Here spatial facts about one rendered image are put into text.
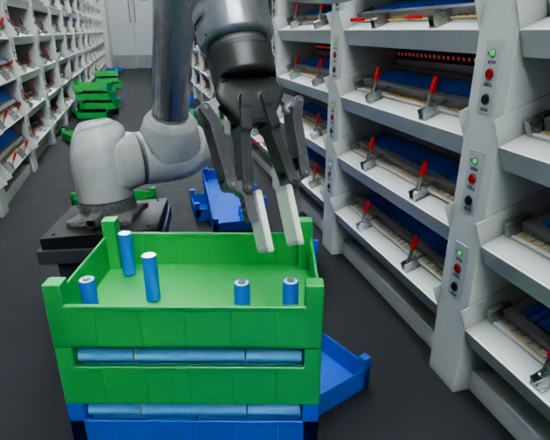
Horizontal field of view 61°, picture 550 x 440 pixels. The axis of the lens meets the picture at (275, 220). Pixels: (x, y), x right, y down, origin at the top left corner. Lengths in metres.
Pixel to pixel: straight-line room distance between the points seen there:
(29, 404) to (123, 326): 0.65
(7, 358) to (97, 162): 0.52
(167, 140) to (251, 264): 0.70
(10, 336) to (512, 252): 1.19
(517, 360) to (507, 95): 0.47
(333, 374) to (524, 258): 0.48
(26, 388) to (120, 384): 0.63
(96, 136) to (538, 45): 1.01
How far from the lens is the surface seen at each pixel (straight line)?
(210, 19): 0.55
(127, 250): 0.68
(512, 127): 0.92
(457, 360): 1.10
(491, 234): 0.97
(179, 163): 1.38
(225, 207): 1.92
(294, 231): 0.54
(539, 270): 0.90
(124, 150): 1.34
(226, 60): 0.53
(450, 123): 1.06
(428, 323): 1.26
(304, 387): 0.58
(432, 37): 1.09
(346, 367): 1.14
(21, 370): 1.28
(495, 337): 1.03
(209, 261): 0.71
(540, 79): 0.94
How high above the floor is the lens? 0.73
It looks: 22 degrees down
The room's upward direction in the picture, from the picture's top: straight up
